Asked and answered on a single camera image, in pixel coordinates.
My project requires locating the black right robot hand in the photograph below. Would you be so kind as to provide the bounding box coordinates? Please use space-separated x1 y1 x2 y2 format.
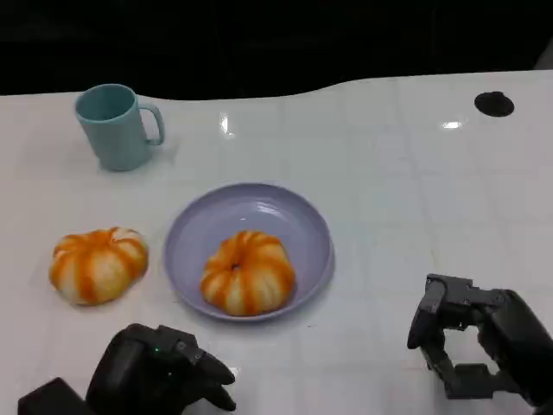
407 272 553 408

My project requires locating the black table grommet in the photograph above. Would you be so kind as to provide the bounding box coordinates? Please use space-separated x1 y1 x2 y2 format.
474 91 517 118

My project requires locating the lilac plate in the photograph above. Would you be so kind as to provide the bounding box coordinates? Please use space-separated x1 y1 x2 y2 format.
162 182 336 323

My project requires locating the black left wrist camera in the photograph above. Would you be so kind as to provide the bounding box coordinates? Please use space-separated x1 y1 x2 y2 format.
16 377 94 415

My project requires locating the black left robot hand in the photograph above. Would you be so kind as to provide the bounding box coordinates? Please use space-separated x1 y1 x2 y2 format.
85 322 238 415

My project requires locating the orange and white bread roll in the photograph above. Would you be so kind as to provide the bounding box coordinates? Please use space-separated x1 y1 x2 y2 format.
48 226 150 307
199 229 298 317

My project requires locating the pale green mug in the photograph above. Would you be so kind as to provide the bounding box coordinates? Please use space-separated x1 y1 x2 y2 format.
74 83 167 173

